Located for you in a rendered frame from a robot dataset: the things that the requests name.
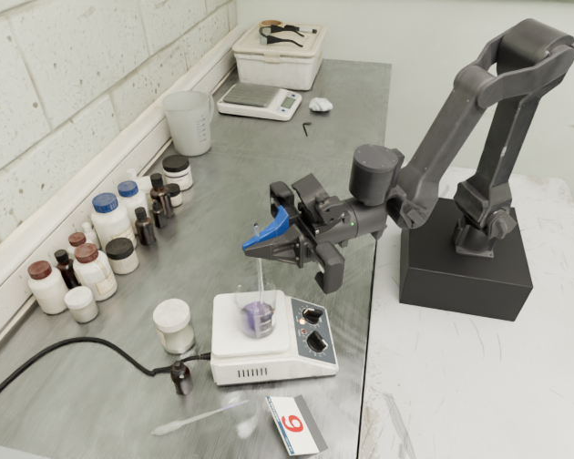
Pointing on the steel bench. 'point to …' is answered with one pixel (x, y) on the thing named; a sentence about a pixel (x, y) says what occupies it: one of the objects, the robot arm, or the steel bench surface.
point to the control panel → (311, 332)
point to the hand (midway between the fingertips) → (268, 243)
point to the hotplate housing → (270, 363)
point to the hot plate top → (224, 337)
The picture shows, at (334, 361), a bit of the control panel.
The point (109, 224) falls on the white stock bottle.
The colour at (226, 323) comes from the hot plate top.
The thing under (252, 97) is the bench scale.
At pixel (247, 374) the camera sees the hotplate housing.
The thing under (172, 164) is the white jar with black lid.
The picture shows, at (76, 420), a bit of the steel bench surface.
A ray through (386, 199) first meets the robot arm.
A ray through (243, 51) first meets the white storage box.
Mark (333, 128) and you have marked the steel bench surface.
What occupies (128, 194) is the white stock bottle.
